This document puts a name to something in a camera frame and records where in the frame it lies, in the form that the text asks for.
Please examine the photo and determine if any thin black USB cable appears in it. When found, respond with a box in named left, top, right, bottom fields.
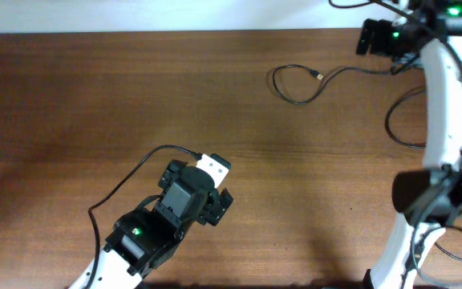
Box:
left=271, top=63, right=396, bottom=106

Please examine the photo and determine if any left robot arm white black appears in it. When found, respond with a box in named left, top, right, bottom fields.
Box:
left=71, top=153, right=233, bottom=289

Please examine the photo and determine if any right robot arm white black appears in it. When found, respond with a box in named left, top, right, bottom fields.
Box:
left=357, top=1, right=462, bottom=288

